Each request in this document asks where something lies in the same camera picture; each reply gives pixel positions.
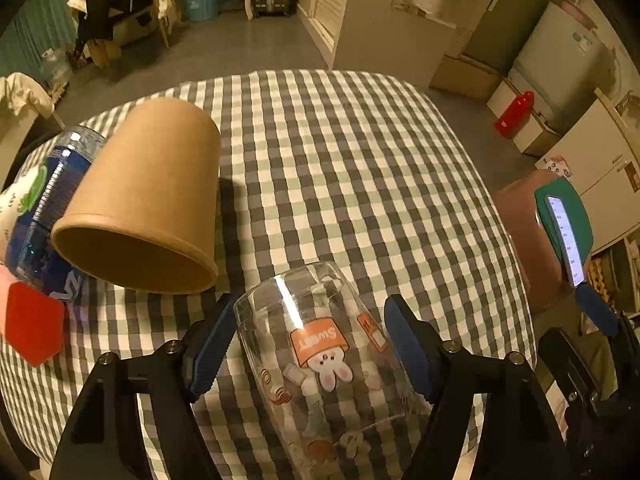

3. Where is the clear printed glass cup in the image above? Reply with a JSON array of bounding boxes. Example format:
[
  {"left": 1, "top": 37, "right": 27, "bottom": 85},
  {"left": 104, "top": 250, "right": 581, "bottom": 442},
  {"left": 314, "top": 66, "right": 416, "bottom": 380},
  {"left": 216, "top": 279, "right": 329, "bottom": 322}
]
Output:
[{"left": 234, "top": 261, "right": 430, "bottom": 479}]

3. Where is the pink faceted cup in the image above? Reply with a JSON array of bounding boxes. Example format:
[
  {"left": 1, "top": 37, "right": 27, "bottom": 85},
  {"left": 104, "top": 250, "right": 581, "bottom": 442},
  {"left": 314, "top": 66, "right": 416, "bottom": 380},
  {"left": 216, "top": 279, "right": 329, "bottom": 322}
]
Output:
[{"left": 1, "top": 266, "right": 65, "bottom": 367}]

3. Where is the brown paper cup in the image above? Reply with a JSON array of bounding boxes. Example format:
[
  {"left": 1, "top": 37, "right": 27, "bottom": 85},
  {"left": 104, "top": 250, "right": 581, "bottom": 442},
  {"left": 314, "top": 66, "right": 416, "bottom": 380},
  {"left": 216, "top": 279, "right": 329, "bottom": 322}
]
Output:
[{"left": 51, "top": 98, "right": 221, "bottom": 294}]

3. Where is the white floral paper cup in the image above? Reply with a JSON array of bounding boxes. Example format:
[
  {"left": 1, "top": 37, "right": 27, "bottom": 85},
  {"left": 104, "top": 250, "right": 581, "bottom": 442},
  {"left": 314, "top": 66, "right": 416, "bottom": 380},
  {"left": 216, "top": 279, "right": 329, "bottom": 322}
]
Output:
[{"left": 0, "top": 164, "right": 47, "bottom": 264}]

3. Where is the blue labelled plastic bottle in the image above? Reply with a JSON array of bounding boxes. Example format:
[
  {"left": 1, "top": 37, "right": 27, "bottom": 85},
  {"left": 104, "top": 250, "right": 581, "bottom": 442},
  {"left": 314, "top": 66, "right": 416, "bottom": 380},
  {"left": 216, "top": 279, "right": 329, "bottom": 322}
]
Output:
[{"left": 6, "top": 126, "right": 105, "bottom": 304}]

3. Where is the phone in green case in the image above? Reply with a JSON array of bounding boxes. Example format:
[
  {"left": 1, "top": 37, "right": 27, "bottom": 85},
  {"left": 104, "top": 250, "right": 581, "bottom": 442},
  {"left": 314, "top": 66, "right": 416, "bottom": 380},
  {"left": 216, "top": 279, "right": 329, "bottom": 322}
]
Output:
[{"left": 535, "top": 178, "right": 593, "bottom": 287}]

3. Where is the red thermos bottle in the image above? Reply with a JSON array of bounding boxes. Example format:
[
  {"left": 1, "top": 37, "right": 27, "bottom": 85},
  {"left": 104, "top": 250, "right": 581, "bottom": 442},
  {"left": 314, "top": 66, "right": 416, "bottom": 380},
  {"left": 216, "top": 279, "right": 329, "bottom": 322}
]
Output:
[{"left": 494, "top": 91, "right": 535, "bottom": 139}]

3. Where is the grey checkered tablecloth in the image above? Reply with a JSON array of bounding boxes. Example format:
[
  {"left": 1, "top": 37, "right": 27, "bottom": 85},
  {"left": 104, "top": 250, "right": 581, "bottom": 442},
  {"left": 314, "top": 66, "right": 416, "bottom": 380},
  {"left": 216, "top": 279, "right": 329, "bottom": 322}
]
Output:
[{"left": 1, "top": 70, "right": 536, "bottom": 479}]

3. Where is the bed with beige bedding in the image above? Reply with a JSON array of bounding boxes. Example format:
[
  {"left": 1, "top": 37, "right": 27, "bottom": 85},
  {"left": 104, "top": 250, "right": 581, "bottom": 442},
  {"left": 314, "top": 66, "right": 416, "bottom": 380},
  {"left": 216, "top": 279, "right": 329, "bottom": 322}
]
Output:
[{"left": 0, "top": 73, "right": 65, "bottom": 191}]

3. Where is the cardboard box by wardrobe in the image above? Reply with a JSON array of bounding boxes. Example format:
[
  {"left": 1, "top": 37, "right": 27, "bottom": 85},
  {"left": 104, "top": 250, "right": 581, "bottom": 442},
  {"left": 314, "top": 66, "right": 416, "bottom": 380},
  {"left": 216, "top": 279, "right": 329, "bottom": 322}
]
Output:
[{"left": 430, "top": 55, "right": 502, "bottom": 102}]

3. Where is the small white fridge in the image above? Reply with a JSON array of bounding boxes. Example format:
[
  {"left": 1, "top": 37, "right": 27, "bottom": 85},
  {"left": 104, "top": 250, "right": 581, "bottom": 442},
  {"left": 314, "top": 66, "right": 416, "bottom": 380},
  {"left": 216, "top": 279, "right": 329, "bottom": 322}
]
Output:
[{"left": 506, "top": 0, "right": 615, "bottom": 134}]

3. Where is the large water jug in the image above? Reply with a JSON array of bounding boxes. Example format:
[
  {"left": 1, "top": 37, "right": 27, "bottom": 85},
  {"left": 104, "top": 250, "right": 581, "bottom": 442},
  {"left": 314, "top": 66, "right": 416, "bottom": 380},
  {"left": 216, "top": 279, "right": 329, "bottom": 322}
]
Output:
[{"left": 41, "top": 48, "right": 73, "bottom": 89}]

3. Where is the green curtain left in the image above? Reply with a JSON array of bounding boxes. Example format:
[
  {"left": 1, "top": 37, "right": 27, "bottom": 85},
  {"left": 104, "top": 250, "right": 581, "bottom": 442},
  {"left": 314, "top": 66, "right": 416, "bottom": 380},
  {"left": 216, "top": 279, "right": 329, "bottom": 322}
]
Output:
[{"left": 1, "top": 0, "right": 77, "bottom": 80}]

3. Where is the pink basin on fridge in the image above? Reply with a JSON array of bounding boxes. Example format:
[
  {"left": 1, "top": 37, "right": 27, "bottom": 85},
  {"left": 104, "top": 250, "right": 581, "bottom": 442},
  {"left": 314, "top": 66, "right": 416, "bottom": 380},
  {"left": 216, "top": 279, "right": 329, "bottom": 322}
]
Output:
[{"left": 560, "top": 0, "right": 598, "bottom": 30}]

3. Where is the chair piled with clothes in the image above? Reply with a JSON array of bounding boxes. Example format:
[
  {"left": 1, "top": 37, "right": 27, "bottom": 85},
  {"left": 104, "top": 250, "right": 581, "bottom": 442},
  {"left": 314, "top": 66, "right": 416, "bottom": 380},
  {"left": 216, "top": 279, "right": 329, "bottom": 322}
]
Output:
[{"left": 67, "top": 0, "right": 179, "bottom": 68}]

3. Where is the blue laundry basket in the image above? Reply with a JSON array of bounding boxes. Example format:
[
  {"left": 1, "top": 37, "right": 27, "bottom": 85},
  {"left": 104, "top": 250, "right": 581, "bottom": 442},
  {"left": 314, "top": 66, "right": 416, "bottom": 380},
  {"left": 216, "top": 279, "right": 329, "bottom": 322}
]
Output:
[{"left": 184, "top": 0, "right": 218, "bottom": 23}]

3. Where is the white louvred wardrobe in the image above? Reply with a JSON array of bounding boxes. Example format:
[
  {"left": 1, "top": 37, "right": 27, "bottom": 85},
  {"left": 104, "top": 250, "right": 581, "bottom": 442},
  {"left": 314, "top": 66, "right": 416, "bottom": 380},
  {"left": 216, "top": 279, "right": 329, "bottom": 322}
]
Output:
[{"left": 297, "top": 0, "right": 454, "bottom": 88}]

